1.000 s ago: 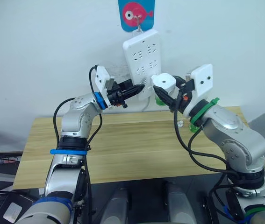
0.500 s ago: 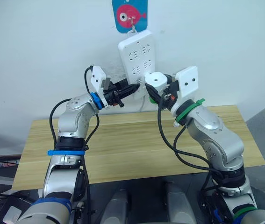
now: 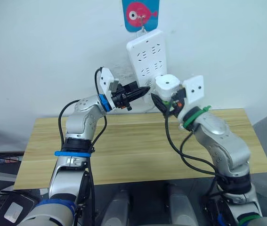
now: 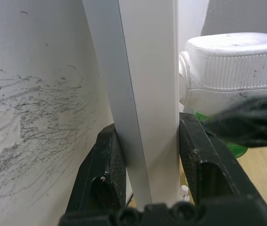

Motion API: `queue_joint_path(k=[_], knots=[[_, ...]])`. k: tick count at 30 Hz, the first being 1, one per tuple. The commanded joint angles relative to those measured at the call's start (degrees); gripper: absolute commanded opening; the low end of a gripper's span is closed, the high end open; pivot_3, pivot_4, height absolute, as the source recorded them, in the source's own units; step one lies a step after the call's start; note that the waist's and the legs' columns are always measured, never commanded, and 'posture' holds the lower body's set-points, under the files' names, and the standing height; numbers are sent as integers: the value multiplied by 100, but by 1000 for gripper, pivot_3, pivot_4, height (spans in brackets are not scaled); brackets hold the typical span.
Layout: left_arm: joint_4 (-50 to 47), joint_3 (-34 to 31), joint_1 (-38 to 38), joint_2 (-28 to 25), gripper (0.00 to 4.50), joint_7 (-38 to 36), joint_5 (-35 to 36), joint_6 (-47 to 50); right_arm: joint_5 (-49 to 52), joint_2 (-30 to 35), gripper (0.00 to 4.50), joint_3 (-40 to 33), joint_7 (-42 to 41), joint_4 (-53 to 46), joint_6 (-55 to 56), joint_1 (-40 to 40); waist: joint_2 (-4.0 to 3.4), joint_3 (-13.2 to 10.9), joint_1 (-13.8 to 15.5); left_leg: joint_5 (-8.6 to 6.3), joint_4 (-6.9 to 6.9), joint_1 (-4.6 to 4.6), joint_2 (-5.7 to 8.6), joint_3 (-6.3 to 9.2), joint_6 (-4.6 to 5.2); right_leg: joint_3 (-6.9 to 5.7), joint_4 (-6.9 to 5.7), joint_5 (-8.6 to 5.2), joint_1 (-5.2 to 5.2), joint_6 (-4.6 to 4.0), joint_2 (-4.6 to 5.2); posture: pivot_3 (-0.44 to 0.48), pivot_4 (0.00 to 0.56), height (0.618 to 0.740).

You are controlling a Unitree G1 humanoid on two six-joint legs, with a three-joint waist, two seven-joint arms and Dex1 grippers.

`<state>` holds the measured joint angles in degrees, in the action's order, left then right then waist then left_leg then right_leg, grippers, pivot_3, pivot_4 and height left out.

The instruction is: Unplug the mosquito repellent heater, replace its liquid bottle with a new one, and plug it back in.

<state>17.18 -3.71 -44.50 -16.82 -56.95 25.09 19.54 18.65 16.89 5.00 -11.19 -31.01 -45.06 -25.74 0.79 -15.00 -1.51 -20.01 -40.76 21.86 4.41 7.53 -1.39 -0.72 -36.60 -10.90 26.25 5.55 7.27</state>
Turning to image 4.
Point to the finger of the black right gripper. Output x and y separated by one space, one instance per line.
251 122

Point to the small white plastic plug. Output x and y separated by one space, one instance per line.
184 191

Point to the white power strip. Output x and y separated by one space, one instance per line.
156 99

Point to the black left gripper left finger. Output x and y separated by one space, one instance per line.
100 164

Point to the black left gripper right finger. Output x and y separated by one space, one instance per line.
208 169

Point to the green repellent liquid bottle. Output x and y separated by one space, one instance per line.
238 149

